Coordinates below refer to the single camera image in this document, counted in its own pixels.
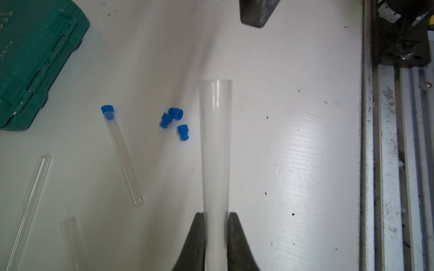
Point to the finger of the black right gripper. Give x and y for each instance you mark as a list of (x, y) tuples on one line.
[(255, 13)]

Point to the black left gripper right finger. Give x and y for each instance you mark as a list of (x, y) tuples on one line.
[(239, 255)]

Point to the blue stopper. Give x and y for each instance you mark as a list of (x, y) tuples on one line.
[(166, 120), (183, 132), (176, 113), (108, 112)]

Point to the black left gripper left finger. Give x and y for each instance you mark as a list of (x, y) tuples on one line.
[(192, 256)]

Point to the clear test tube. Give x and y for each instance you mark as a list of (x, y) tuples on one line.
[(27, 211), (124, 158), (215, 118), (73, 246)]

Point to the green plastic tool case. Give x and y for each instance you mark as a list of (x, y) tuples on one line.
[(37, 38)]

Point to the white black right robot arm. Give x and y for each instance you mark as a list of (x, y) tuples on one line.
[(400, 33)]

